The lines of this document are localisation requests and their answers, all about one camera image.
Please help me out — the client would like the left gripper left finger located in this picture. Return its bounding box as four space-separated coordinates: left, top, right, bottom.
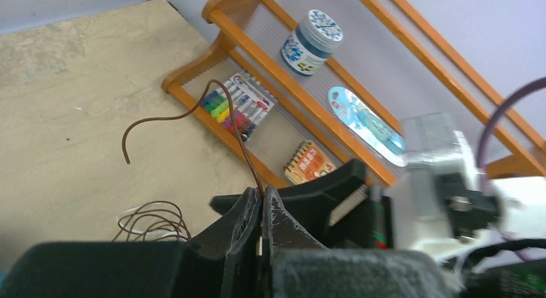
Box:
1 188 261 297

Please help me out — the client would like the tangled cable pile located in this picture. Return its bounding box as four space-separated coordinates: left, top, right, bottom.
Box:
111 200 193 243

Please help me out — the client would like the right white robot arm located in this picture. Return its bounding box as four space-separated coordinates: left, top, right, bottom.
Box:
211 154 545 297

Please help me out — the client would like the blue blister pack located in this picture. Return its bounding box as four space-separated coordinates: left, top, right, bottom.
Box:
328 86 407 167

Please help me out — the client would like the coloured marker set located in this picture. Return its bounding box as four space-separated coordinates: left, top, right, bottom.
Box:
200 70 278 142

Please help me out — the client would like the brown cable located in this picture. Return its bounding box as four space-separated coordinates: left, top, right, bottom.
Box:
121 79 266 200

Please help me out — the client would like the wooden shelf rack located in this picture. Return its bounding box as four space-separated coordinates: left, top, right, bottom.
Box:
161 0 546 191

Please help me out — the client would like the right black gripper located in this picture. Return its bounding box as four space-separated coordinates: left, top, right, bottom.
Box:
209 158 395 250

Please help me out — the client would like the blue white jar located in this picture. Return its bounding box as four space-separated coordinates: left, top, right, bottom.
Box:
280 9 344 77

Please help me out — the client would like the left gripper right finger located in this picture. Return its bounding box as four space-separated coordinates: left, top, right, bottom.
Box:
262 187 452 297

